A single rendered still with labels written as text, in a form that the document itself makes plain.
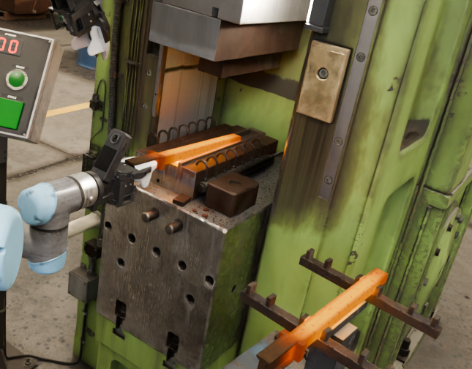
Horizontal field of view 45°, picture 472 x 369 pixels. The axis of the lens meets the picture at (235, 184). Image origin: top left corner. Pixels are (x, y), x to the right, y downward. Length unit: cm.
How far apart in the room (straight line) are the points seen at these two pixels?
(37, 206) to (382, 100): 76
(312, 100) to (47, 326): 153
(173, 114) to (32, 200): 69
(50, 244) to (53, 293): 144
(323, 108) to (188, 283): 55
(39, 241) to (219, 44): 58
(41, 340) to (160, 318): 89
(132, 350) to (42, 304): 91
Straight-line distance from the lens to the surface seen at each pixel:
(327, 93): 134
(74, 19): 126
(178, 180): 147
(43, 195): 115
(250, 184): 145
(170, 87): 168
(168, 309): 156
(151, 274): 155
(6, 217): 82
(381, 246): 184
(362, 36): 133
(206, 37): 135
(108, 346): 181
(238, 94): 189
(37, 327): 247
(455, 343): 295
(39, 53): 166
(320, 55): 134
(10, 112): 164
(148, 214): 144
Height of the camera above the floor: 156
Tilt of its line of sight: 24 degrees down
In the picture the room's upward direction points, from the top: 11 degrees clockwise
